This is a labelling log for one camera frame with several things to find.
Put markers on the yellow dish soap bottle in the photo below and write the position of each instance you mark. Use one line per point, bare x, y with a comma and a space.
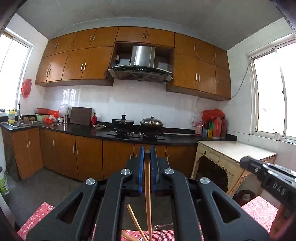
11, 116

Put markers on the person's right hand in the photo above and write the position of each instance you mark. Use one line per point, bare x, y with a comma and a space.
283, 228

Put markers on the wooden chopstick three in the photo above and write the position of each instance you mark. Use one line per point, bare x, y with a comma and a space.
147, 186

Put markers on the cream wooden side table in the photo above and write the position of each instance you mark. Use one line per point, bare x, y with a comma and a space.
227, 155

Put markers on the gas stove top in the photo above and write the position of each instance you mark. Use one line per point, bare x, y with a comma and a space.
138, 136

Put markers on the stainless range hood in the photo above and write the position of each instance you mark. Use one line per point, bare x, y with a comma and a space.
142, 63

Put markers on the dark wooden cutting board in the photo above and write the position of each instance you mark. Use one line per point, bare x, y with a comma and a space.
80, 116

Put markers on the red bag behind thermoses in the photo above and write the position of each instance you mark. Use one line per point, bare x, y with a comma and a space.
209, 115

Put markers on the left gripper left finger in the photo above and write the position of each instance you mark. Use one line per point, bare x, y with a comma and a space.
94, 210

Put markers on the upper wooden wall cabinets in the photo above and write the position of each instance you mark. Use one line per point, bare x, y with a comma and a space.
99, 56

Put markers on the right window frame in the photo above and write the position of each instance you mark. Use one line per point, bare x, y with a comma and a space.
272, 70

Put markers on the small plate with food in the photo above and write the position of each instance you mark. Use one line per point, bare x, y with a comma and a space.
99, 126

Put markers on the red basin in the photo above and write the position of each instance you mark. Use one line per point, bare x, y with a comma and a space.
43, 111

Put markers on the green basin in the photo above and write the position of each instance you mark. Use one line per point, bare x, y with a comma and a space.
41, 117

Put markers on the lower wooden kitchen cabinets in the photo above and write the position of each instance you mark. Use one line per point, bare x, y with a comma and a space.
28, 151

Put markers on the colourful boxes on counter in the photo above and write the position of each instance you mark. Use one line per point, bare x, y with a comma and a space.
204, 129

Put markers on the red plastic bag on counter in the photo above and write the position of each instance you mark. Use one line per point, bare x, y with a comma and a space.
52, 117

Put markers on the metal cup on windowsill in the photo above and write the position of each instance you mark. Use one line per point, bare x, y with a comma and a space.
277, 135

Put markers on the wire utensil holder basket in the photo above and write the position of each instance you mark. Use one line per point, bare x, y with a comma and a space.
163, 232

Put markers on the red floral tablecloth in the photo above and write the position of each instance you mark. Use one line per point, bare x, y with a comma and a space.
258, 208

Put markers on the lidded dark cooking pot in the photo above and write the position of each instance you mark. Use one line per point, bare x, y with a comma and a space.
151, 124

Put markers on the wooden chopstick five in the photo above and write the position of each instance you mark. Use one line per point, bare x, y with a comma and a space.
127, 237

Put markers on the sink faucet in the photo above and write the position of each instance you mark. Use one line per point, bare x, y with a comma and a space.
19, 112

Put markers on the left window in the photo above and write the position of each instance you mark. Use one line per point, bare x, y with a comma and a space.
15, 54

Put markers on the red sauce bottle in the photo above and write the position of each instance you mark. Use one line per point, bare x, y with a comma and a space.
94, 119

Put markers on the black wok with handle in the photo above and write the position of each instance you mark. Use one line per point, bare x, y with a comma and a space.
122, 125

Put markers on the red plastic bag on wall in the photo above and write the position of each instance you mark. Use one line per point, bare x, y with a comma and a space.
26, 88

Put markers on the wooden chopstick four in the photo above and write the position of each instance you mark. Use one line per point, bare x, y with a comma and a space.
137, 225

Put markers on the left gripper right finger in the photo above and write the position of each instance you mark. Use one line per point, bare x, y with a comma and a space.
201, 210

